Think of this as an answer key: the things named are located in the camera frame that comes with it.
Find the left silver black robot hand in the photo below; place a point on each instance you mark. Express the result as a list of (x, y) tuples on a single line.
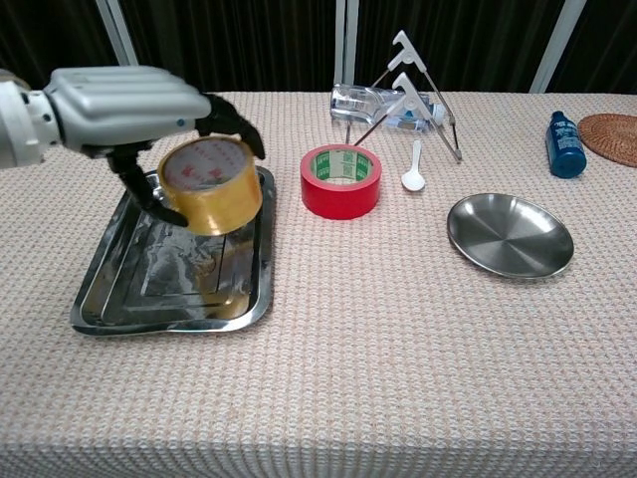
[(124, 107)]

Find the yellow transparent tape roll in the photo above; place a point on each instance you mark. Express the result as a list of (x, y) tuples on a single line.
[(224, 204)]

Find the red tape roll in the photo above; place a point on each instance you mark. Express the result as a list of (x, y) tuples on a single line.
[(341, 199)]

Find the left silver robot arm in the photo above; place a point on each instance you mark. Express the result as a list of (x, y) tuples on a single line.
[(22, 127)]

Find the dark pleated curtain panel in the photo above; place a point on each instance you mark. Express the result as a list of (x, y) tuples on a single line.
[(234, 45), (473, 40), (607, 45), (50, 35)]

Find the rectangular stainless steel tray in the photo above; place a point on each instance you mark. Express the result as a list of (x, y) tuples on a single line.
[(164, 294)]

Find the clear plastic water bottle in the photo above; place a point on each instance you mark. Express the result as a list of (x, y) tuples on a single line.
[(353, 107)]

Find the folding metal stand white clips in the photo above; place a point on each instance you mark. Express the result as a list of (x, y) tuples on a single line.
[(408, 57)]

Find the white plastic spoon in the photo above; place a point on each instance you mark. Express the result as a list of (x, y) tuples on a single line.
[(413, 180)]

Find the beige waffle tablecloth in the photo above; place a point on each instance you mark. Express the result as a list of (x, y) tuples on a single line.
[(318, 388)]

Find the round stainless steel plate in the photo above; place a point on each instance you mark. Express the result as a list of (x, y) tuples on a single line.
[(510, 239)]

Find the blue spray bottle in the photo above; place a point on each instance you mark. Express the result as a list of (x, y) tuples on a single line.
[(565, 149)]

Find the round woven rattan coaster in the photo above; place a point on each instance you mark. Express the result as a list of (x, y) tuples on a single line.
[(614, 139)]

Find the grey partition post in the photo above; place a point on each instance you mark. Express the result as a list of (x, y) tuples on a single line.
[(122, 35), (347, 45), (557, 45)]

